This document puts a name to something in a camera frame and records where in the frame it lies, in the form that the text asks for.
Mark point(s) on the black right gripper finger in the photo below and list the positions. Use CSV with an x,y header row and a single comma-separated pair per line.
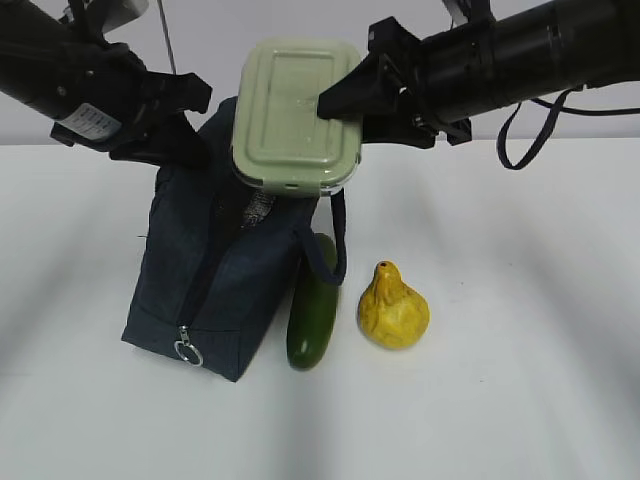
x,y
368,89
403,127

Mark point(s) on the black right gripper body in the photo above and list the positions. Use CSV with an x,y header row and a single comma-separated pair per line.
x,y
448,76

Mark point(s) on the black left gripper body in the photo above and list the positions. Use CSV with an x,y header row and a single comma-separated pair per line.
x,y
110,102

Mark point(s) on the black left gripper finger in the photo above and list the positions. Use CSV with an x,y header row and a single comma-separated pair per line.
x,y
178,93
172,142

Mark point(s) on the green lid food container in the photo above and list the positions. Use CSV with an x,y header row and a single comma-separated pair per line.
x,y
279,143

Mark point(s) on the dark navy lunch bag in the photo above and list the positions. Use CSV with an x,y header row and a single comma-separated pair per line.
x,y
219,257

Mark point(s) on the green cucumber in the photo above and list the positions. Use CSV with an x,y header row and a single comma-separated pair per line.
x,y
311,319

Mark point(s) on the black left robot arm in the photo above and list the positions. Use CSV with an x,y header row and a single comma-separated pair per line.
x,y
37,51

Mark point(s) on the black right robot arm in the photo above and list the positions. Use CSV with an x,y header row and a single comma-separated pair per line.
x,y
556,46

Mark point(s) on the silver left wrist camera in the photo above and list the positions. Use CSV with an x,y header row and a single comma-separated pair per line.
x,y
108,15

